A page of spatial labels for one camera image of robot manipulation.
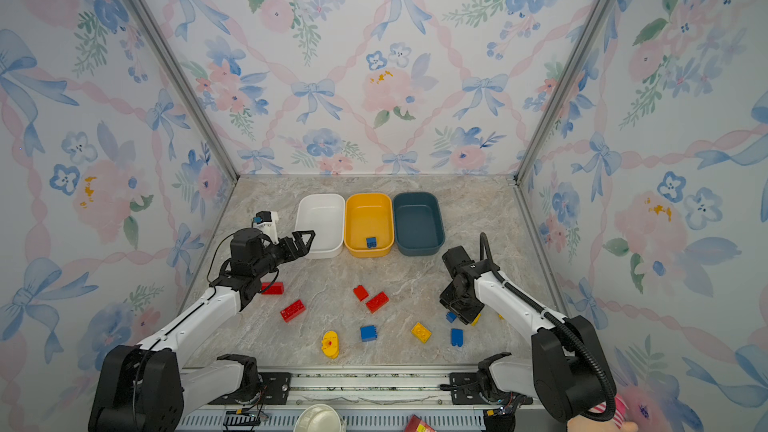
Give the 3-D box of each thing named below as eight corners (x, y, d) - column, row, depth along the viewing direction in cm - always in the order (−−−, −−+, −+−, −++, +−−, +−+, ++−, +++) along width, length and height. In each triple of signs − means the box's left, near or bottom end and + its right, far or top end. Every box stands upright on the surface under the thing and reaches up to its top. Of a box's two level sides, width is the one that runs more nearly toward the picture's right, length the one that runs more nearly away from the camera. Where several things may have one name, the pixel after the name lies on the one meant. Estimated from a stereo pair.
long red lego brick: (286, 324, 86) (284, 321, 84) (281, 314, 88) (279, 311, 86) (307, 310, 89) (305, 307, 87) (301, 301, 90) (300, 298, 88)
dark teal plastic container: (393, 256, 100) (394, 246, 95) (393, 203, 115) (393, 192, 110) (443, 256, 100) (446, 246, 95) (436, 203, 115) (438, 192, 110)
